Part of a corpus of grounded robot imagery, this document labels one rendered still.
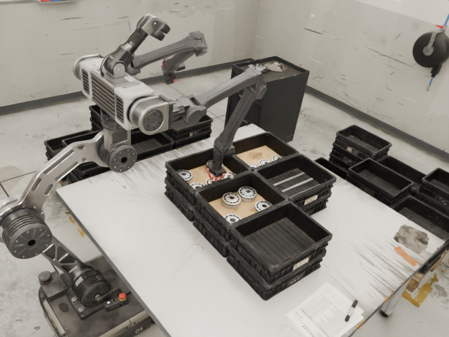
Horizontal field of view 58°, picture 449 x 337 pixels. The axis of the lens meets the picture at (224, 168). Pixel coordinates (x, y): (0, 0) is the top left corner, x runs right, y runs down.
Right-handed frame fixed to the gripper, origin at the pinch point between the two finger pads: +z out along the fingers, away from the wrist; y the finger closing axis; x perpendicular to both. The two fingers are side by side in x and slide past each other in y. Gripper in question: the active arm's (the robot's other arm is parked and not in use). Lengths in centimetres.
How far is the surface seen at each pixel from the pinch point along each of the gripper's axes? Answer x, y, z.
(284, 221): -14.9, -41.9, 4.8
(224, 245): 20.3, -35.6, 8.7
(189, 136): -56, 98, 34
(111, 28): -87, 298, 2
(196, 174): 1.0, 14.7, 4.1
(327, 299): -5, -82, 18
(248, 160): -37.1, 11.0, 3.1
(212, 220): 19.2, -23.1, 3.2
